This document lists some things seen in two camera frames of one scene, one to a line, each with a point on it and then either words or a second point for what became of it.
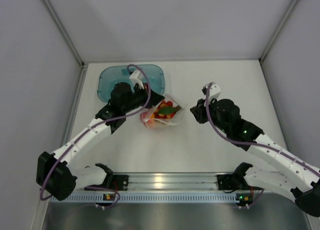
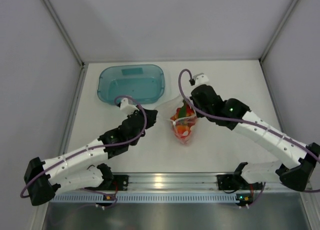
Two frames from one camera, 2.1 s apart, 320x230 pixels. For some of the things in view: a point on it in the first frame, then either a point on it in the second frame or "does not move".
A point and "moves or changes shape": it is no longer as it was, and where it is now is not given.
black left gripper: x=151 y=98 → x=151 y=115
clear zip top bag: x=170 y=112 moves or changes shape
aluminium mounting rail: x=167 y=181 does not move
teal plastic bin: x=152 y=75 does not move
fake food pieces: x=165 y=110 → x=184 y=119
